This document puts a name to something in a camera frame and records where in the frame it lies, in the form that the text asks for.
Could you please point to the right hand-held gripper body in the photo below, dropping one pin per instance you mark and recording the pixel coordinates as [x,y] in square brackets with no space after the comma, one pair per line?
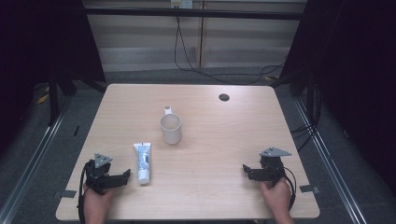
[271,170]

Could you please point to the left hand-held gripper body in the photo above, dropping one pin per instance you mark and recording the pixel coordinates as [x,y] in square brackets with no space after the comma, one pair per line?
[99,178]

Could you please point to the person's left hand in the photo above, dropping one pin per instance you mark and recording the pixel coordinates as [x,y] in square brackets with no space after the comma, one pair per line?
[97,199]

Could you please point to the person's right hand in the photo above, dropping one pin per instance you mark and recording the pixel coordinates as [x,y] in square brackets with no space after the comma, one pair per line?
[275,194]

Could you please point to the white toothpaste tube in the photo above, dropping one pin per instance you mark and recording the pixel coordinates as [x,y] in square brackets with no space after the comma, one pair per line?
[143,161]

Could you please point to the grey tape piece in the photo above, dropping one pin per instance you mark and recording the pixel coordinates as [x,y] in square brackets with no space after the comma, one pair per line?
[64,194]
[309,188]

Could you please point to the small black floor strip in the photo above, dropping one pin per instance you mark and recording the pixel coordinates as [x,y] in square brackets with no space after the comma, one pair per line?
[76,130]

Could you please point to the black metal stand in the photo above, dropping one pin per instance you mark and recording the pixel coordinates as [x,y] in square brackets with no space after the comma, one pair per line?
[53,99]

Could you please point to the yellow floor tape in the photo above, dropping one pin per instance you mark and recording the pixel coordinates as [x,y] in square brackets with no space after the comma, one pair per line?
[42,99]

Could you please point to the black curtain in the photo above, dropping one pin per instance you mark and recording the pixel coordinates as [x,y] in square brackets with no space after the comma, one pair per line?
[43,43]
[351,77]

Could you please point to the metal floor rail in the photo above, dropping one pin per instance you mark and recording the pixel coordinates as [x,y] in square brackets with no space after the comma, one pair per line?
[330,168]
[34,155]

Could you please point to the black horizontal frame bar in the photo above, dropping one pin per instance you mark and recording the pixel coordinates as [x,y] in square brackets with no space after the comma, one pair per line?
[193,13]

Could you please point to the white wall socket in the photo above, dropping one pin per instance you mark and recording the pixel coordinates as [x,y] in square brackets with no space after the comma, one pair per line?
[181,3]

